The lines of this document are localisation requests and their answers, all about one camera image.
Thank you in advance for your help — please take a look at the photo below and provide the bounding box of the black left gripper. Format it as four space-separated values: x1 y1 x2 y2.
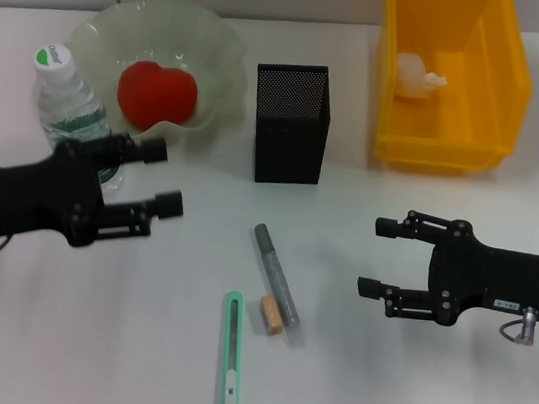
0 123 191 256

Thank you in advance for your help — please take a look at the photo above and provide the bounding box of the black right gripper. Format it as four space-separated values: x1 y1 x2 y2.
354 207 539 333

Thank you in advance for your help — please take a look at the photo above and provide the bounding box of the red apple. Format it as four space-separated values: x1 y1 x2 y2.
114 59 200 136

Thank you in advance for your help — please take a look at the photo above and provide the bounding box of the clear green-label water bottle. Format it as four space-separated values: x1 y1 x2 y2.
24 42 133 191

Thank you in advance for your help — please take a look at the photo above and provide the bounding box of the white paper ball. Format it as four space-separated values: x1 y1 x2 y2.
393 51 450 102

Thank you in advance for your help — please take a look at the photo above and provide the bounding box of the grey marker pen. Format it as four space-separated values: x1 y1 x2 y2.
247 222 307 328

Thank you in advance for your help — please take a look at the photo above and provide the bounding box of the black mesh pen holder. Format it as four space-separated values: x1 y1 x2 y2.
248 61 335 188

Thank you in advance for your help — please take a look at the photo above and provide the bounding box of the pale green wavy fruit plate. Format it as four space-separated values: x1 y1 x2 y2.
61 0 253 147

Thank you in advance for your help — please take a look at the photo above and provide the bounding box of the green utility knife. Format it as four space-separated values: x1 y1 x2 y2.
216 290 248 404

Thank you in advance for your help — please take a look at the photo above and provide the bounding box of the yellow plastic bin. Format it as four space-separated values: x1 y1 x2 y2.
371 0 539 177

